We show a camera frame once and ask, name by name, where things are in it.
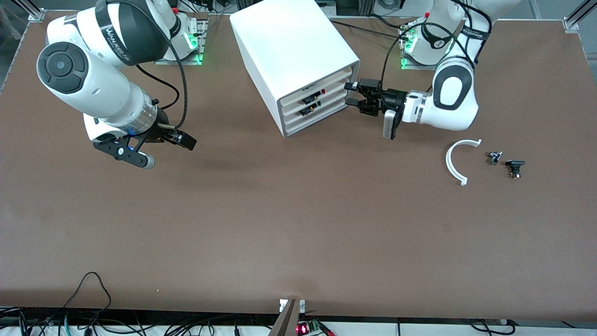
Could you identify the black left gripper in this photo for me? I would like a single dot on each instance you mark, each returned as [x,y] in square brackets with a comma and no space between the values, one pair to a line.
[395,99]

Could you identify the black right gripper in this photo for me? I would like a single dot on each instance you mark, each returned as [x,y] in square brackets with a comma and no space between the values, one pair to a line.
[162,130]

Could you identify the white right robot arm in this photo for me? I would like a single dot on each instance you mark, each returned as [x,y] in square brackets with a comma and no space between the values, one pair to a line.
[93,88]

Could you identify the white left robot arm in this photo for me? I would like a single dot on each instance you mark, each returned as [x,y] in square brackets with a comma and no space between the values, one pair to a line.
[454,109]

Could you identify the small metal pipe fitting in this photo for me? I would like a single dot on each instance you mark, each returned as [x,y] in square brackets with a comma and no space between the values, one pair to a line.
[493,158]

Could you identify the brown beam at table edge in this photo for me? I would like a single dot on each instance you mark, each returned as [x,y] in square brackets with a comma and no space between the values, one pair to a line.
[287,322]

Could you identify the green circuit board red light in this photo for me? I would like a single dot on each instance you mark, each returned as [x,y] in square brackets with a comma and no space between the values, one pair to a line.
[304,329]

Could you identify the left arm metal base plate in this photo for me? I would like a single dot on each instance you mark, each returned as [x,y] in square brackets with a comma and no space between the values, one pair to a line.
[419,66]

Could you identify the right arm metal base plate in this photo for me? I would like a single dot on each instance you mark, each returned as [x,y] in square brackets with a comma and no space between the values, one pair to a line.
[186,61]

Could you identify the black push-button switch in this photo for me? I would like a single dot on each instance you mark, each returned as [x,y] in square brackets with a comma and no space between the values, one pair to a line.
[515,163]

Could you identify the aluminium frame profile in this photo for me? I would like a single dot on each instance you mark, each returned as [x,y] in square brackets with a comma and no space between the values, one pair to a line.
[35,14]
[572,22]

